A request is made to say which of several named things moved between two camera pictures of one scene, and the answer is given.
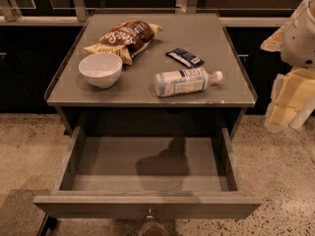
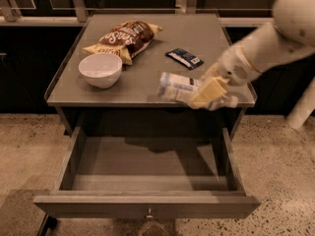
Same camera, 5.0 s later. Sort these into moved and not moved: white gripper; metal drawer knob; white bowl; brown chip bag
Moved: white gripper
Not moved: brown chip bag; metal drawer knob; white bowl
